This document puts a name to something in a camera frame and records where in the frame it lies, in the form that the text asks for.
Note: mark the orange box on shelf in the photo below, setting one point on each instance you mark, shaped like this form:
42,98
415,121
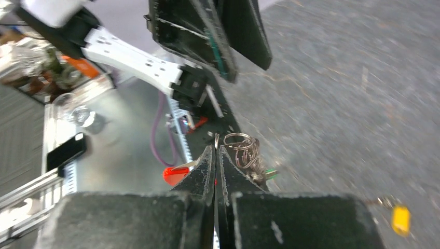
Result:
83,66

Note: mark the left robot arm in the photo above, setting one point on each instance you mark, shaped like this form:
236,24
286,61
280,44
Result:
77,33

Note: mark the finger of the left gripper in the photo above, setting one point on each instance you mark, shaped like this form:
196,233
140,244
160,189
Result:
242,23
192,30

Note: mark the yellow tagged key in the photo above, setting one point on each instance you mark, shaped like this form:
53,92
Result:
400,214

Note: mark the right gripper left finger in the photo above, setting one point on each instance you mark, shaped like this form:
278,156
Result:
180,218

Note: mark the black smartphone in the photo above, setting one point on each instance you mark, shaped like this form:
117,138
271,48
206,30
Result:
66,152

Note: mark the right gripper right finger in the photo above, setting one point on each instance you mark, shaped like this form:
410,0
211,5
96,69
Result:
249,217

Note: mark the white cable duct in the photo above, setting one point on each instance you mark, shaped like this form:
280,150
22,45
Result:
182,123

